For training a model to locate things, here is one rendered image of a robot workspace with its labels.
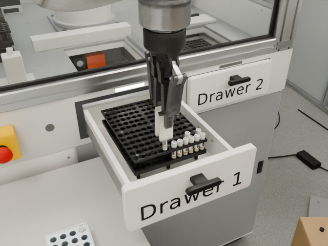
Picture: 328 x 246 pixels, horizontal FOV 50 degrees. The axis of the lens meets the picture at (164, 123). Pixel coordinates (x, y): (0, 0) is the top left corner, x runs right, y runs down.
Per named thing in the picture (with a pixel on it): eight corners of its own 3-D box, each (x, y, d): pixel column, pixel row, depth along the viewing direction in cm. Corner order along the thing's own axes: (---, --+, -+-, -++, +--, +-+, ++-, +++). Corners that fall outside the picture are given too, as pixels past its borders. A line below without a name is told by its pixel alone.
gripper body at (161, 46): (195, 30, 59) (193, 79, 65) (172, 15, 66) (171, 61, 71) (155, 36, 57) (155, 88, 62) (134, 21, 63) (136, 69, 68)
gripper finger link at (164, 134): (172, 108, 71) (173, 110, 70) (171, 136, 75) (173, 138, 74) (158, 111, 70) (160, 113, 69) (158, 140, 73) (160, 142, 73)
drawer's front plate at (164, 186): (250, 186, 78) (257, 146, 72) (128, 233, 68) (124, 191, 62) (245, 181, 80) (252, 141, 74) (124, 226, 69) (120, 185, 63)
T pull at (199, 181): (222, 184, 67) (222, 179, 66) (187, 197, 65) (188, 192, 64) (212, 173, 70) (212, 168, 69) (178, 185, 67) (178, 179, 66)
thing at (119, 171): (240, 178, 78) (243, 156, 75) (132, 218, 69) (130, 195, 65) (161, 97, 108) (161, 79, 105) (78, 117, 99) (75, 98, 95)
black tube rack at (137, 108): (205, 161, 83) (207, 139, 79) (135, 184, 76) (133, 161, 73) (163, 115, 99) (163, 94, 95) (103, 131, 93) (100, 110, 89)
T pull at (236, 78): (251, 81, 103) (251, 77, 102) (229, 87, 100) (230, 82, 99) (243, 76, 105) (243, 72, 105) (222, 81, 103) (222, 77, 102)
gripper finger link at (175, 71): (172, 47, 63) (187, 56, 59) (173, 74, 66) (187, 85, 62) (160, 50, 62) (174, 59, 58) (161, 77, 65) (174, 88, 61)
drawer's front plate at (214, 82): (267, 92, 114) (273, 60, 108) (189, 113, 103) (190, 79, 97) (264, 90, 115) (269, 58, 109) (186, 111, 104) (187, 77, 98)
